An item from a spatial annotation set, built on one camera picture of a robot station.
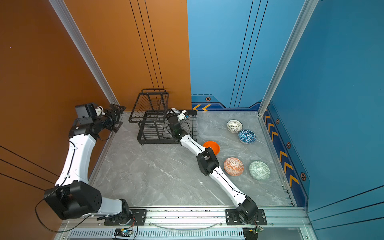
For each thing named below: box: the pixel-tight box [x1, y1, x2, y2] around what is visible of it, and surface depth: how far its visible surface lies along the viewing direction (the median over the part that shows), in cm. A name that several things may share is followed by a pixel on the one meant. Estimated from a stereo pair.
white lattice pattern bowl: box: [226, 119, 243, 133], surface depth 111 cm
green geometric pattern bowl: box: [249, 160, 271, 181], surface depth 89 cm
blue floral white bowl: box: [177, 109, 187, 122], surface depth 101 cm
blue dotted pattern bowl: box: [238, 129, 257, 145], surface depth 104 cm
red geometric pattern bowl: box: [223, 157, 245, 177], surface depth 91 cm
